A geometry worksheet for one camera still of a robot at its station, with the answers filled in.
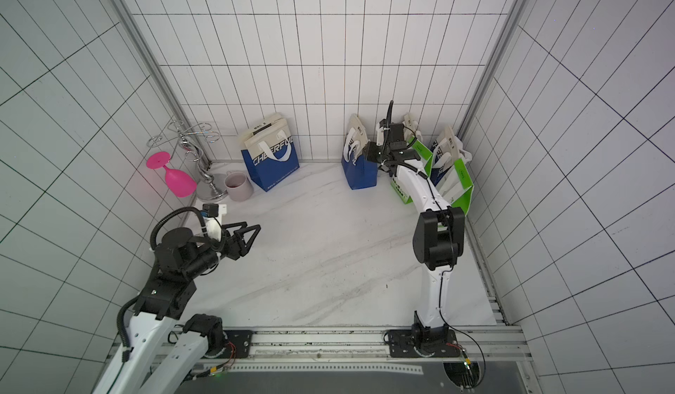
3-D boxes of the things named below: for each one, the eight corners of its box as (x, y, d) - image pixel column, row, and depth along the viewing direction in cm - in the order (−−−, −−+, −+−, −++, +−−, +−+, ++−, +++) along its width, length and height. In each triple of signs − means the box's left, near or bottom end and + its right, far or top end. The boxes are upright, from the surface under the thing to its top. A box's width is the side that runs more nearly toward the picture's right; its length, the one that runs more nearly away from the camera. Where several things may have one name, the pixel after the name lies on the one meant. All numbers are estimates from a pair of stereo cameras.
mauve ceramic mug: (227, 201, 108) (220, 189, 102) (233, 183, 114) (227, 171, 108) (251, 201, 108) (245, 189, 102) (256, 183, 114) (251, 171, 108)
